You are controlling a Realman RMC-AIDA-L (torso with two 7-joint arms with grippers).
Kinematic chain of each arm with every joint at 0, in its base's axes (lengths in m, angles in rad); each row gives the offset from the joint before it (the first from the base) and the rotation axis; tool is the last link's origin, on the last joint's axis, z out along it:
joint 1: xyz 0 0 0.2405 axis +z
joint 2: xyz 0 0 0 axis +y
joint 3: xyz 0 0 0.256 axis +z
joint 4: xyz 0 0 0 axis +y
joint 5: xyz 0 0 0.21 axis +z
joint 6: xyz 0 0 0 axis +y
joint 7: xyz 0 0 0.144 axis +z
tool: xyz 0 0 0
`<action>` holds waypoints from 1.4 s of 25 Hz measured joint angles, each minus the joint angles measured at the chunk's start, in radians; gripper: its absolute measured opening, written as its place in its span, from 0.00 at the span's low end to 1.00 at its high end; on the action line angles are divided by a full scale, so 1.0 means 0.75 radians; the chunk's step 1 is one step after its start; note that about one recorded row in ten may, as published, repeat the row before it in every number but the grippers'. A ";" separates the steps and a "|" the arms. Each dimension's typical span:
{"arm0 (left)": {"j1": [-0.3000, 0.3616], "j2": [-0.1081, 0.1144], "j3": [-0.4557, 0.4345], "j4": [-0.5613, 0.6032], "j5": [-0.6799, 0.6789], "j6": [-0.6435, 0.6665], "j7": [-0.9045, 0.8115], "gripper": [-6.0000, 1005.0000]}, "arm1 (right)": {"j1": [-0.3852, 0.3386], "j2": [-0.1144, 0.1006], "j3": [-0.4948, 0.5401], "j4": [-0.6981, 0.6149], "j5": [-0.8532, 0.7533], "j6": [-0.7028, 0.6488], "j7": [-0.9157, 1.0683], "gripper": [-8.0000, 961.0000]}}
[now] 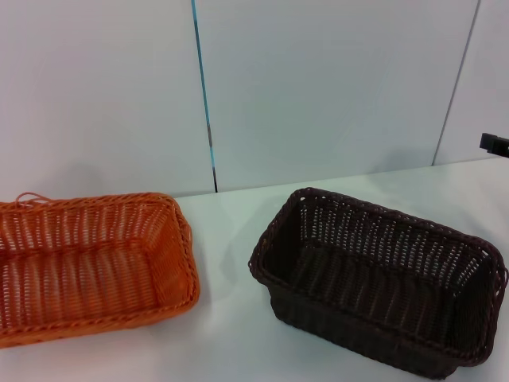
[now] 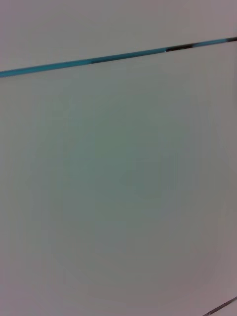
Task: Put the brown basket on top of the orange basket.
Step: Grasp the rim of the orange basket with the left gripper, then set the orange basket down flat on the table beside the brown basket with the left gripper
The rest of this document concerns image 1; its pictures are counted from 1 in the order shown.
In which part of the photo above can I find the dark brown woven basket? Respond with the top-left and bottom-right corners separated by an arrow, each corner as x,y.
248,186 -> 509,379

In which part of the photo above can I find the orange woven plastic basket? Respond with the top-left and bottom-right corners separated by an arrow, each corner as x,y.
0,192 -> 201,349

